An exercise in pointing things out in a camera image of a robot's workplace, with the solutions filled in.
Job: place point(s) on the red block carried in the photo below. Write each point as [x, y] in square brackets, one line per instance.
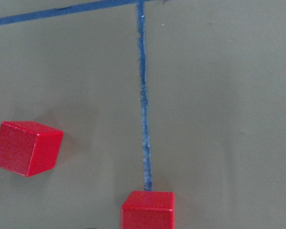
[148, 210]

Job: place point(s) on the red block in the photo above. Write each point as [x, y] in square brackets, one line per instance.
[28, 148]

